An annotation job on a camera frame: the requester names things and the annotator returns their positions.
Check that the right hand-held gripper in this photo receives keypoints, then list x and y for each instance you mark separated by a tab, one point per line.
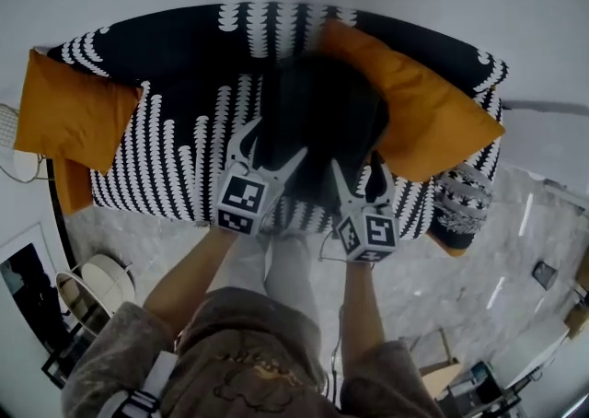
368	232

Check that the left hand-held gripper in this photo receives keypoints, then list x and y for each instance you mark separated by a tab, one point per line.
241	195

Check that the black garment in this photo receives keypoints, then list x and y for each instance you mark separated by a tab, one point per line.
322	107

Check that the black white patterned sofa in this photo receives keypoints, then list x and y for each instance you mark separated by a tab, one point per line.
152	163

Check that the person's left forearm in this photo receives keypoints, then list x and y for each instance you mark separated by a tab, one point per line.
193	278

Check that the person's right forearm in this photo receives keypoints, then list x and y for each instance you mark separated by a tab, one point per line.
361	305

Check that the orange cushion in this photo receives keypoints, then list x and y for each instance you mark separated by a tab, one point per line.
423	107
73	107

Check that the person's light grey trousers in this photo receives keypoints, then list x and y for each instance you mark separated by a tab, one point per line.
290	278

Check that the black mesh trash bin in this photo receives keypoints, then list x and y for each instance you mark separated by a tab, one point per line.
545	274

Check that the person's grey-brown shirt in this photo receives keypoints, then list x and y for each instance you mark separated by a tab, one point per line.
239	351

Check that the white round side table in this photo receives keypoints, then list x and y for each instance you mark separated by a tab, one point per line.
108	278

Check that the light wooden chair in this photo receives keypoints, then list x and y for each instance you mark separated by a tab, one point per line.
442	372

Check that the dark equipment cart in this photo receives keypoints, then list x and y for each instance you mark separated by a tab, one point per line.
478	384

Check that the brown cardboard box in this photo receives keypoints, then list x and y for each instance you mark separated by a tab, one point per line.
579	321

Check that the black framed picture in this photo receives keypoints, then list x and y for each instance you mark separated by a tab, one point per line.
27	278

